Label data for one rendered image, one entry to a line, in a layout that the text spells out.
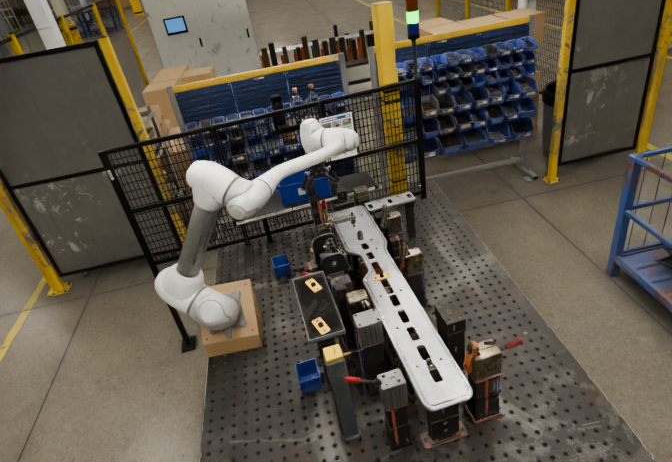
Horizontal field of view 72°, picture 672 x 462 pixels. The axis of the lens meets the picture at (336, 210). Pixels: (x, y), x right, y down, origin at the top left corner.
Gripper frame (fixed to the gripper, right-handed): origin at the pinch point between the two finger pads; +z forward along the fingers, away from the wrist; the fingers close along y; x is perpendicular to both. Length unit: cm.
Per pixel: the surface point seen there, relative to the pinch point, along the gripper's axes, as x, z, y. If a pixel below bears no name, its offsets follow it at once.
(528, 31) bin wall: 167, -14, 227
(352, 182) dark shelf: 43, 20, 26
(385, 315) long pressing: -71, 24, 7
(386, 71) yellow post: 58, -39, 60
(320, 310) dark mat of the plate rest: -74, 8, -19
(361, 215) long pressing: 8.4, 23.4, 20.7
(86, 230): 167, 69, -182
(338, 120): 54, -17, 25
